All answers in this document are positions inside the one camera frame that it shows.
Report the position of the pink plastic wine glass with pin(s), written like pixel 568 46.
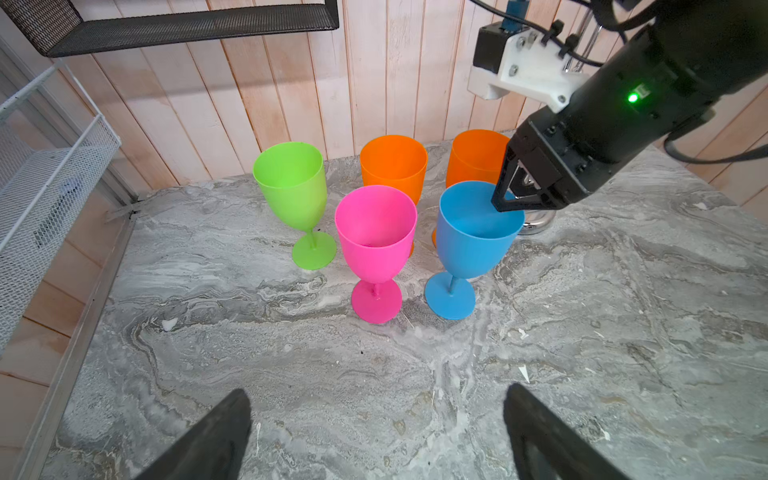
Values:
pixel 376 227

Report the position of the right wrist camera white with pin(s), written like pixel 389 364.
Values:
pixel 516 56

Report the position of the black wire mesh basket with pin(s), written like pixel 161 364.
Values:
pixel 56 29

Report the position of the white wire mesh shelf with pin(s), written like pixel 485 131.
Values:
pixel 42 194

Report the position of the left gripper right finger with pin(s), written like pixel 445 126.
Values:
pixel 544 447

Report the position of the orange wine glass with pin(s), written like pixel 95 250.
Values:
pixel 396 161
pixel 476 155

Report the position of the blue plastic wine glass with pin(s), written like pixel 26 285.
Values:
pixel 472 237

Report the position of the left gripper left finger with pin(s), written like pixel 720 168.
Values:
pixel 213 448

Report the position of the green plastic wine glass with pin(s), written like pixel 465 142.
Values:
pixel 292 178

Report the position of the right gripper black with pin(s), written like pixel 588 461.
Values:
pixel 543 170

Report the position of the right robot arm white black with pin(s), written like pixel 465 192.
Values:
pixel 662 84

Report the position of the chrome wine glass rack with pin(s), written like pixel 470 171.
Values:
pixel 537 221

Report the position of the orange wine glass front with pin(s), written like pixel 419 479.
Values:
pixel 396 161

